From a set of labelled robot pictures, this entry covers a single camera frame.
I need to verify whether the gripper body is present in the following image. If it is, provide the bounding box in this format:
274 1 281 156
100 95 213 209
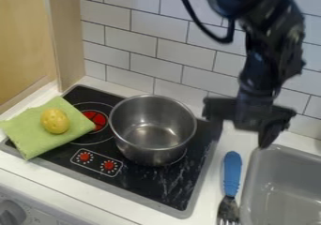
202 89 298 132

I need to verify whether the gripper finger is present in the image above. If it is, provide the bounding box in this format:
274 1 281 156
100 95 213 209
256 123 291 150

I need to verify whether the silver pot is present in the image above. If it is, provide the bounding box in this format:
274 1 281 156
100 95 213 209
107 94 200 168

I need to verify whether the toy sink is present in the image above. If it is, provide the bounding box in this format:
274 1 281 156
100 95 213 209
237 143 321 225

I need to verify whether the toy stove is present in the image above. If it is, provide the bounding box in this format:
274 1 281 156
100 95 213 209
0 84 226 220

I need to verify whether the yellow toy potato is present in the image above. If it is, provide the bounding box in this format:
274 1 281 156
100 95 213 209
38 107 72 135

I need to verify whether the green cloth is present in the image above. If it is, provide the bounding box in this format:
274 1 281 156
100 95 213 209
0 96 99 161

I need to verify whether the blue handled fork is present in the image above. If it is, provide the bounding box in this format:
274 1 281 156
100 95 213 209
215 150 245 225

